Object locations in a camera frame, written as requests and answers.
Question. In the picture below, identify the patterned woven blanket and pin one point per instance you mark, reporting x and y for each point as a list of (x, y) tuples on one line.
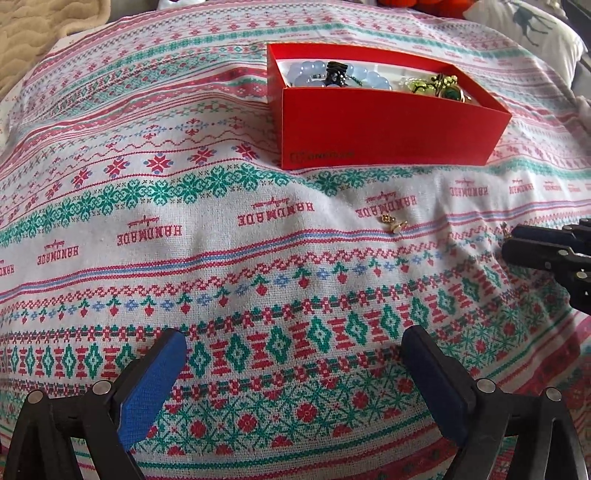
[(231, 258)]

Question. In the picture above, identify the gold brooch with green gem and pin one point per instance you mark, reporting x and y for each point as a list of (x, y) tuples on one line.
[(450, 92)]

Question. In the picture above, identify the white printed pillow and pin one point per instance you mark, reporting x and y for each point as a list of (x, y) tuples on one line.
[(526, 32)]

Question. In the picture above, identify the red cardboard box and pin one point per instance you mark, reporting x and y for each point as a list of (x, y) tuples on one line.
[(388, 129)]

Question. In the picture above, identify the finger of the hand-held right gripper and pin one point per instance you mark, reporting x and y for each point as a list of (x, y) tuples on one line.
[(540, 233), (535, 256)]

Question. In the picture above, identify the black hair claw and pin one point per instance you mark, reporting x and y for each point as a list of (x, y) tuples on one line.
[(335, 74)]

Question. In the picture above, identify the beige quilted blanket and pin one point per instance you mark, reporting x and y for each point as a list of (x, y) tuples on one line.
[(41, 32)]

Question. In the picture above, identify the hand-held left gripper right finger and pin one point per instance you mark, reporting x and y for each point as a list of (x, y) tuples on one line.
[(438, 387)]

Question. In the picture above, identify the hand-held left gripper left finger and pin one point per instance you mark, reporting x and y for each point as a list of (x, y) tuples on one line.
[(145, 397)]

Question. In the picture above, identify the orange plush toy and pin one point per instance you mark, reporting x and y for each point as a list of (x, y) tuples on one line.
[(429, 7)]

